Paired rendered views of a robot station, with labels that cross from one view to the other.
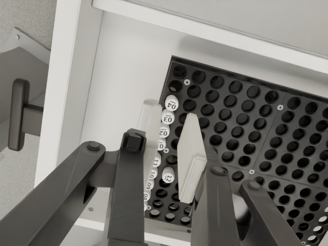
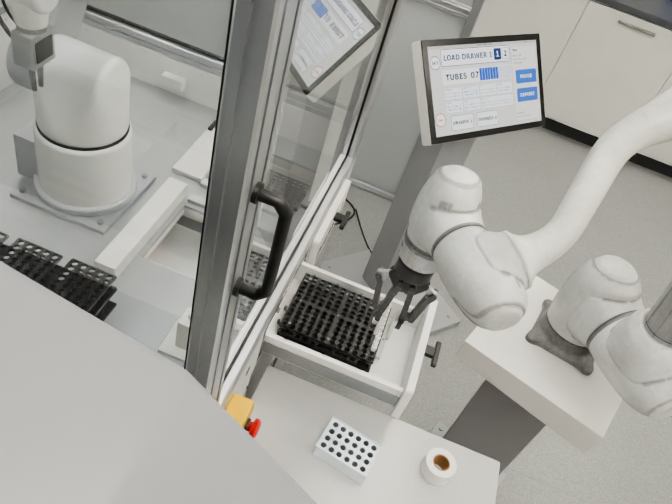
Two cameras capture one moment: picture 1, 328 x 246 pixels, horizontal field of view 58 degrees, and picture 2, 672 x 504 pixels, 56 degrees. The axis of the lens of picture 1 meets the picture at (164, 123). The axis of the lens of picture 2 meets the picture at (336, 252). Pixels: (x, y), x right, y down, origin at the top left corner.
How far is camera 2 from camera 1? 1.18 m
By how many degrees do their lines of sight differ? 25
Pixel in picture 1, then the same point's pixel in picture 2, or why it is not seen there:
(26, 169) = (466, 383)
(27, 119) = (432, 351)
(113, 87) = (393, 369)
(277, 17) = (297, 398)
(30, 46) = not seen: outside the picture
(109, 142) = (396, 345)
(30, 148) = (460, 404)
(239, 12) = (318, 404)
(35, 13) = not seen: outside the picture
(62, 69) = (416, 362)
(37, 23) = not seen: outside the picture
